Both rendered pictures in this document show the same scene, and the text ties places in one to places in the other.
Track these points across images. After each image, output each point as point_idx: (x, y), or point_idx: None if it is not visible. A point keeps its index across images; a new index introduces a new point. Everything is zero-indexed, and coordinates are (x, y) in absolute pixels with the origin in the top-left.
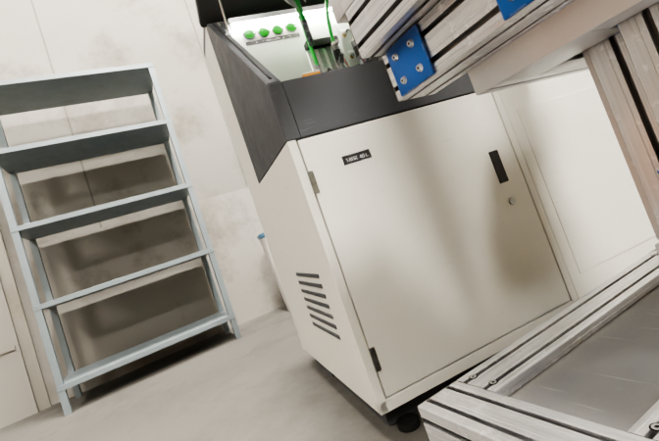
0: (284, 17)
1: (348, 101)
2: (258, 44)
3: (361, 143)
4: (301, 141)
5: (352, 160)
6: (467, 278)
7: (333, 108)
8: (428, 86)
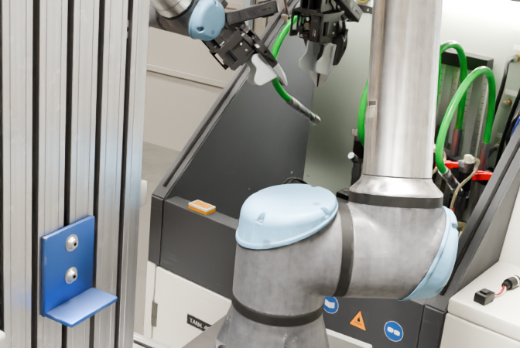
0: None
1: (218, 266)
2: (368, 14)
3: (211, 316)
4: (159, 271)
5: (196, 324)
6: None
7: (200, 261)
8: None
